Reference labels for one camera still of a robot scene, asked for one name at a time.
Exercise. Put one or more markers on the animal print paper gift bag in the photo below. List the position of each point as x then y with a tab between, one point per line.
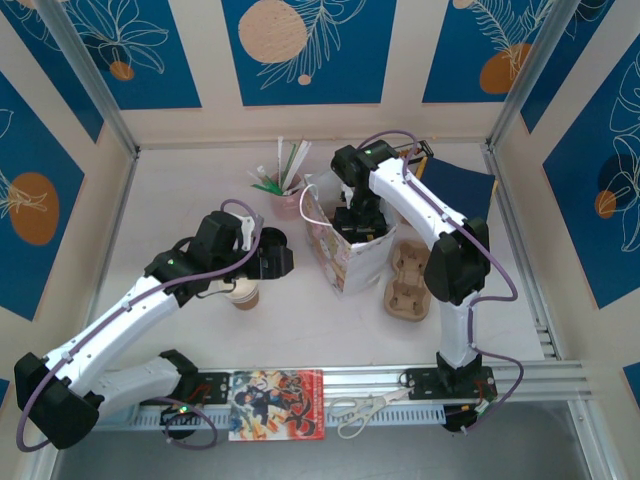
325	255

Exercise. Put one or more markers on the cardboard cup carrier stack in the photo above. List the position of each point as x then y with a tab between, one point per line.
407	282

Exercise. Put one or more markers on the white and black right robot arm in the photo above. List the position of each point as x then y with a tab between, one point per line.
415	195

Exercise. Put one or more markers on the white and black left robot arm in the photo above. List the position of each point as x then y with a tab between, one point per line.
115	320

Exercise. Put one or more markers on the white wrapped straw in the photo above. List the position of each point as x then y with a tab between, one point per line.
260	172
280	155
300	157

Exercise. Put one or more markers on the small black tray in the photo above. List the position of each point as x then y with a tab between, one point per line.
425	146

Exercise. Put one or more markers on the green striped wrapped straw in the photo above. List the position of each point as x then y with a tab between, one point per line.
292	157

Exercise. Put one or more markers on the pink straw holder cup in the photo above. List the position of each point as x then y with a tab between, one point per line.
282	205

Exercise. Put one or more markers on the dark blue napkin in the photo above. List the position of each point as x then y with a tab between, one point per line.
460	190

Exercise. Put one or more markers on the small circuit board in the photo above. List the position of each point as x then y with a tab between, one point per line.
482	411
182	409

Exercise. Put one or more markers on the colourful comic book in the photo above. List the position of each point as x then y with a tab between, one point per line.
277	405

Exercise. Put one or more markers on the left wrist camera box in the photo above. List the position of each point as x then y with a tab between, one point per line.
247	230

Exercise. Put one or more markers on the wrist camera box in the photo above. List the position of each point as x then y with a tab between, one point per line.
247	230
345	197

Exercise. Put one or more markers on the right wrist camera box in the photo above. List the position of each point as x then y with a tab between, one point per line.
345	197

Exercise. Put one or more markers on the aluminium side rail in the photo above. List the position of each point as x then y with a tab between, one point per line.
520	250

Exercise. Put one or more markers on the aluminium frame post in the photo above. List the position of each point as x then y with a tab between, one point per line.
85	75
525	70

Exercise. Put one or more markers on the aluminium table rail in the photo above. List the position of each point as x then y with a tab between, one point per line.
360	375

